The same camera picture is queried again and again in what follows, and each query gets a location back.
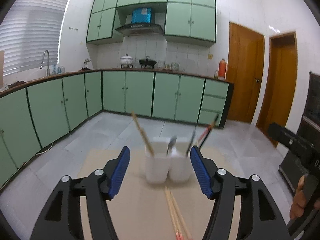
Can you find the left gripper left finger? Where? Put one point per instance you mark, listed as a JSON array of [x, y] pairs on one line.
[[114, 172]]

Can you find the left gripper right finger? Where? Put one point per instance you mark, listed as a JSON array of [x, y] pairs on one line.
[[205, 170]]

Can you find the black chopstick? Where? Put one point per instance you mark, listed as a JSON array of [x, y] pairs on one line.
[[190, 143]]

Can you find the red patterned chopstick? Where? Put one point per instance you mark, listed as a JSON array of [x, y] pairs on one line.
[[206, 133]]

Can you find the green lower kitchen cabinets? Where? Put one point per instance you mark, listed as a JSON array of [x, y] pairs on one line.
[[36, 114]]

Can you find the green kitchen cabinets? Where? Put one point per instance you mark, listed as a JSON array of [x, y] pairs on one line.
[[184, 21], [36, 114]]

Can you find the green upper kitchen cabinets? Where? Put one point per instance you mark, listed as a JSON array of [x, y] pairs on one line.
[[184, 21]]

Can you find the right hand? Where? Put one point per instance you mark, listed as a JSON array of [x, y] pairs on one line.
[[299, 201]]

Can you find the black cabinet with glass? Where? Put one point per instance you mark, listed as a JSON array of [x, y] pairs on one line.
[[291, 167]]

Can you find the white plastic utensil holder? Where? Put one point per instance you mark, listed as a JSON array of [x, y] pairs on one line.
[[174, 164]]

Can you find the metal spoon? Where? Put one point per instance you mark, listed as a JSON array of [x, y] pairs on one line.
[[171, 143]]

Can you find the plain wooden chopstick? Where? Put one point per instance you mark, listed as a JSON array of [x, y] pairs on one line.
[[144, 136]]

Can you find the brown wooden door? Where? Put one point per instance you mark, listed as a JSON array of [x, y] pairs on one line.
[[245, 71], [281, 82]]

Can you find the red tipped wooden chopstick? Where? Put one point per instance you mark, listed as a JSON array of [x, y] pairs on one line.
[[173, 215]]

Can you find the orange thermos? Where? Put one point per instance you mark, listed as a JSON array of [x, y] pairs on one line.
[[222, 69]]

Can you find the white cooking pot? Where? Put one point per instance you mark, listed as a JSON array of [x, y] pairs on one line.
[[126, 61]]

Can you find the glass jars on counter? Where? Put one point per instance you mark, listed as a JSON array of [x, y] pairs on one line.
[[174, 66]]

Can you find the small kettle on counter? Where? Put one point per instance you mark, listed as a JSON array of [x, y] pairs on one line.
[[85, 67]]

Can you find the black wok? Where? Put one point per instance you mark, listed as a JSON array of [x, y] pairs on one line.
[[147, 63]]

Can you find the black range hood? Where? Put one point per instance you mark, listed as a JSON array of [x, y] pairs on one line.
[[135, 29]]

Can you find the blue box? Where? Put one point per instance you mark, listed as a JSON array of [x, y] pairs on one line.
[[142, 15]]

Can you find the white window blinds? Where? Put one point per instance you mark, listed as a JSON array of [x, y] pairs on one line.
[[30, 34]]

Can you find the red handled chopstick on mat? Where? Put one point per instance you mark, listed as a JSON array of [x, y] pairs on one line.
[[181, 226]]

